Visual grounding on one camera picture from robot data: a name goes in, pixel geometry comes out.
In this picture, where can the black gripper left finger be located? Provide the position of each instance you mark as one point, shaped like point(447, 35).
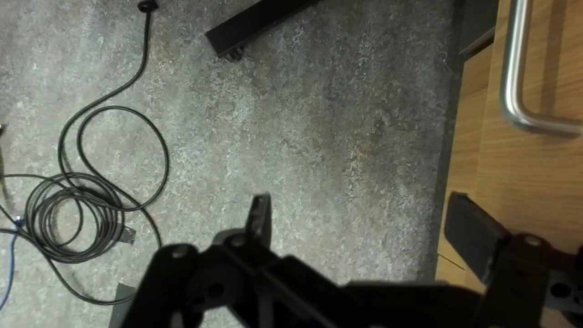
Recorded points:
point(258, 215)

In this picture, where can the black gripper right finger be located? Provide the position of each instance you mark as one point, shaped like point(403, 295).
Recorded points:
point(476, 237)

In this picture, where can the wooden drawer white inside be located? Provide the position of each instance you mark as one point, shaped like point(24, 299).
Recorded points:
point(547, 182)

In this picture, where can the black metal stand leg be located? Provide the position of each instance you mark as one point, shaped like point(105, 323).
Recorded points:
point(256, 24)

